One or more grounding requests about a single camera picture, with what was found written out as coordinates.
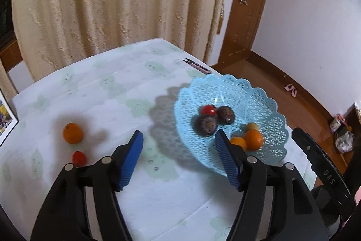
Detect light blue plastic basket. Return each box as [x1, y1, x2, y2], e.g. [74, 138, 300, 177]
[173, 74, 289, 174]

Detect crumpled plastic bag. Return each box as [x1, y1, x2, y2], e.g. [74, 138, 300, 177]
[334, 131, 354, 154]

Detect small mandarin with stem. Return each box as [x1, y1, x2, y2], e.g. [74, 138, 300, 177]
[243, 129, 264, 151]

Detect yellow-orange citrus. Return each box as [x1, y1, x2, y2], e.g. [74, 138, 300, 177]
[230, 136, 248, 152]

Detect pink white package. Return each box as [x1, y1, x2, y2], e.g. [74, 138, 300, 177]
[329, 114, 349, 133]

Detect red tomato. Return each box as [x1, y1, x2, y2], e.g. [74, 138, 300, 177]
[72, 151, 87, 166]

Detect photo collage card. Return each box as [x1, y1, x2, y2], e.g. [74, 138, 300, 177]
[0, 89, 19, 145]

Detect pink slipper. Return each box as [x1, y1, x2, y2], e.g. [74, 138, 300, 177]
[284, 84, 298, 97]

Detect large orange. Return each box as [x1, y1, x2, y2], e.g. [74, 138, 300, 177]
[62, 123, 83, 144]

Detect small dark passion fruit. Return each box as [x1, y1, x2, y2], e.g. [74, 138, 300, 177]
[217, 106, 235, 125]

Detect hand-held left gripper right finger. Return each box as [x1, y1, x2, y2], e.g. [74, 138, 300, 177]
[215, 129, 329, 241]

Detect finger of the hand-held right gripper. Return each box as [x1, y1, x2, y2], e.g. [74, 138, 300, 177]
[291, 127, 325, 165]

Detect cherry tomato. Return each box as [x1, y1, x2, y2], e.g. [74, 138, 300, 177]
[201, 105, 217, 117]

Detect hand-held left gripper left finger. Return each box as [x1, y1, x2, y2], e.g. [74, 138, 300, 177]
[30, 130, 144, 241]

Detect large dark passion fruit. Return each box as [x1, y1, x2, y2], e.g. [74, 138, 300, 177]
[195, 116, 218, 136]

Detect white printed tablecloth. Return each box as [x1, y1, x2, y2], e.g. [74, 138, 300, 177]
[0, 38, 313, 241]

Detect pink thread snips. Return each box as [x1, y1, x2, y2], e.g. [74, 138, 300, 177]
[182, 58, 212, 74]

